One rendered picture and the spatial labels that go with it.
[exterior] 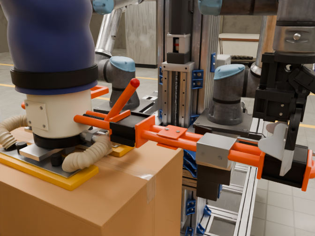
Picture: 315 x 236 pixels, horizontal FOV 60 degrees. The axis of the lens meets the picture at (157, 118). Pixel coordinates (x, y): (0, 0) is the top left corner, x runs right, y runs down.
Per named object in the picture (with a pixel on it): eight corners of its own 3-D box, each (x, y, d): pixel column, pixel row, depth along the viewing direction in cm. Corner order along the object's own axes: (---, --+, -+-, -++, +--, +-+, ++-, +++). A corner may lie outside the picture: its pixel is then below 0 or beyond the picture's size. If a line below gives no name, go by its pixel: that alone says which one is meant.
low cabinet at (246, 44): (268, 57, 960) (271, 34, 932) (265, 67, 784) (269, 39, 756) (221, 54, 1020) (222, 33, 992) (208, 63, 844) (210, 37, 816)
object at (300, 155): (256, 179, 51) (259, 155, 50) (262, 161, 57) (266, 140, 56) (305, 192, 48) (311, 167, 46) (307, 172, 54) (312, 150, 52)
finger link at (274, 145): (254, 168, 51) (263, 120, 51) (288, 177, 48) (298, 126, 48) (251, 170, 48) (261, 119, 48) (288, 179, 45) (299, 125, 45)
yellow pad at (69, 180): (-13, 157, 80) (-17, 142, 78) (18, 144, 88) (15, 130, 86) (71, 192, 64) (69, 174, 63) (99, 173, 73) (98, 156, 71)
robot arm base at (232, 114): (211, 110, 128) (213, 90, 124) (244, 115, 122) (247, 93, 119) (203, 121, 115) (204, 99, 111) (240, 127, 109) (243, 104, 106)
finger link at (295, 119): (283, 148, 49) (292, 101, 49) (294, 150, 48) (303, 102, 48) (282, 149, 45) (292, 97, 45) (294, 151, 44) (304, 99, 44)
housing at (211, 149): (194, 161, 58) (195, 142, 57) (205, 149, 64) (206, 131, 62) (226, 170, 55) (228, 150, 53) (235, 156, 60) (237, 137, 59)
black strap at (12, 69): (-7, 82, 72) (-10, 67, 71) (61, 69, 91) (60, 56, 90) (53, 94, 62) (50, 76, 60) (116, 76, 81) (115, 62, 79)
